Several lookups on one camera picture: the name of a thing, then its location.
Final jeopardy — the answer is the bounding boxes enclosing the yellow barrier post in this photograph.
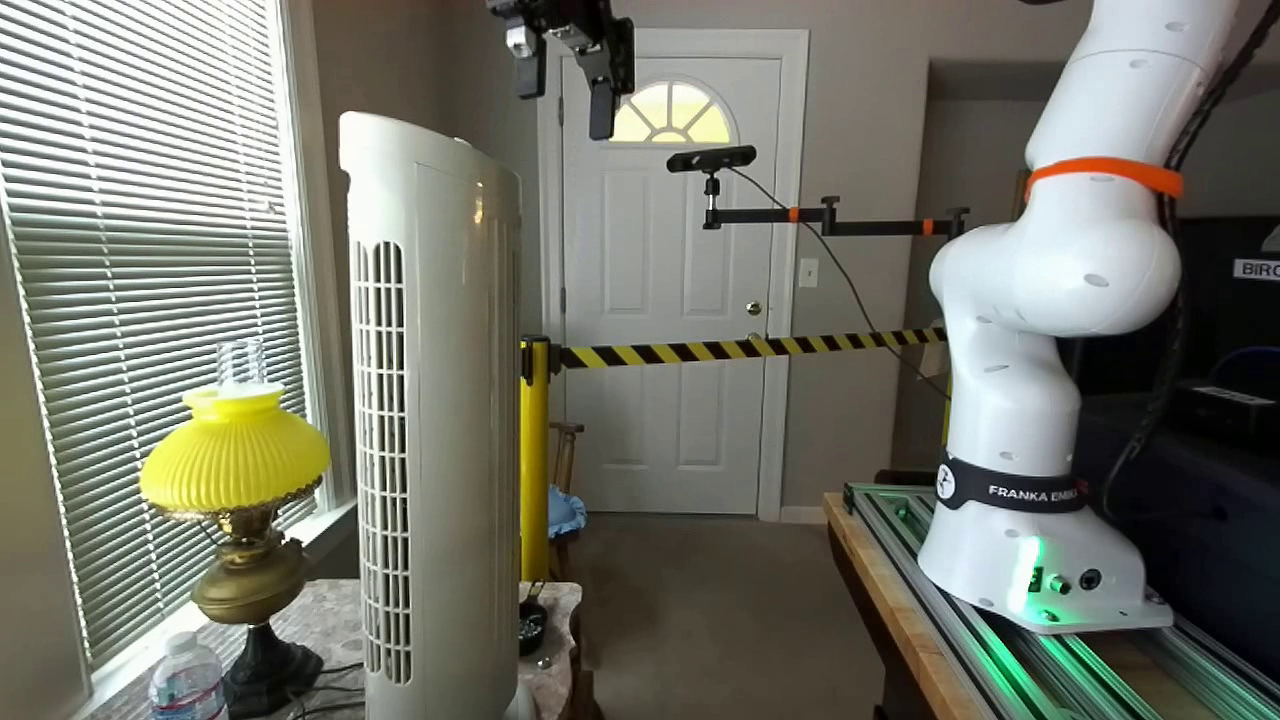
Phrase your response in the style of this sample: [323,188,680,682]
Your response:
[516,336,556,587]

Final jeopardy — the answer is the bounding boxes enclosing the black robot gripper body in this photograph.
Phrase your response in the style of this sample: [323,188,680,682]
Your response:
[483,0,640,67]

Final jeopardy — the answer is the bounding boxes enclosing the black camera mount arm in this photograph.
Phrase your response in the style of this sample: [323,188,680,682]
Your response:
[699,169,971,243]

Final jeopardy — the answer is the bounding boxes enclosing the patterned grey tablecloth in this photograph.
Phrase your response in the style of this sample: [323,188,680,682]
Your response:
[75,573,590,720]

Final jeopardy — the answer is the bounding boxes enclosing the white tower fan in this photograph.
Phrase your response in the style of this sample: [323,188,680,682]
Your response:
[338,109,526,720]

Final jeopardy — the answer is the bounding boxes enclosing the black stereo camera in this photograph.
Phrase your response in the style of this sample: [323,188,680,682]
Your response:
[665,141,762,176]

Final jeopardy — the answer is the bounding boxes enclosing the white window blinds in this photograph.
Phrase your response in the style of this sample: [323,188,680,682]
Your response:
[0,0,311,670]

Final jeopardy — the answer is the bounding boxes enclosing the aluminium rail frame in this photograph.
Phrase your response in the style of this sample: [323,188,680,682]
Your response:
[843,480,1280,720]

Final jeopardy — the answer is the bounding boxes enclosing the yellow shade brass oil lamp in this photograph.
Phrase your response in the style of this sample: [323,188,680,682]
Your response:
[138,336,338,720]

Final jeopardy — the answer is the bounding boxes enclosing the blue cloth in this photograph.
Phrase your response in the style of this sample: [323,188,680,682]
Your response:
[546,480,594,544]

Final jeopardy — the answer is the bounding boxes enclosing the wooden workbench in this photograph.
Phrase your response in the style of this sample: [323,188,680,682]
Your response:
[821,488,1003,720]

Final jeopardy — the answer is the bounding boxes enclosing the yellow black barrier tape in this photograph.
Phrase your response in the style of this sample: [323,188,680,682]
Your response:
[546,318,954,376]

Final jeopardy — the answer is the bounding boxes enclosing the orange band on arm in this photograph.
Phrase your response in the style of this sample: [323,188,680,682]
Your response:
[1020,152,1187,203]

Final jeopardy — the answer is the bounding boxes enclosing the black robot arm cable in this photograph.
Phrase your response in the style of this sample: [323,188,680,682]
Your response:
[1096,0,1280,526]

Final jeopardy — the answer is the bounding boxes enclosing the clear plastic water bottle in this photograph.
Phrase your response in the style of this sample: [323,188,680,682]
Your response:
[144,626,234,720]

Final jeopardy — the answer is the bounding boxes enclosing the small black object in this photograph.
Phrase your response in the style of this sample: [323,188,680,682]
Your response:
[516,595,553,661]

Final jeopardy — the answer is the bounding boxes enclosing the thin black camera cable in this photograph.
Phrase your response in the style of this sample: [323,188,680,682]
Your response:
[728,164,955,403]

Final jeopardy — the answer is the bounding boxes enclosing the white panel door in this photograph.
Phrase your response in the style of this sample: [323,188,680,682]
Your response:
[556,53,794,520]

